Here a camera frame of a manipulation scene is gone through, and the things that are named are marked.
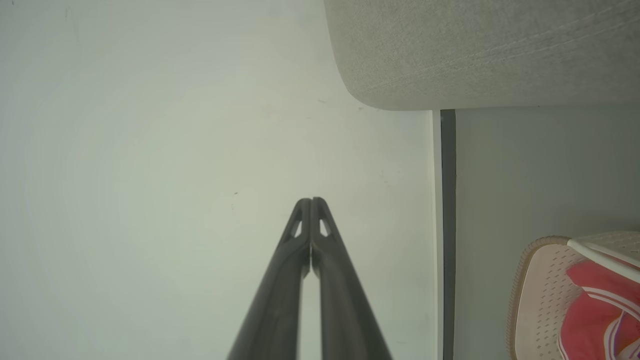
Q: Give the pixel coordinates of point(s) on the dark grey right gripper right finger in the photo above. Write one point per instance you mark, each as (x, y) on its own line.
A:
(345, 310)

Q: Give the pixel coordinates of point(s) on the red garment with white stripes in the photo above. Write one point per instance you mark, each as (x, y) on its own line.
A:
(590, 320)

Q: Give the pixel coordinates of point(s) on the cream perforated laundry basket brown rim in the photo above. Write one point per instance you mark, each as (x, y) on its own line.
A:
(540, 300)

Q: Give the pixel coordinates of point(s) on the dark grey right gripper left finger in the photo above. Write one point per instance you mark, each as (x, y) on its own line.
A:
(280, 300)

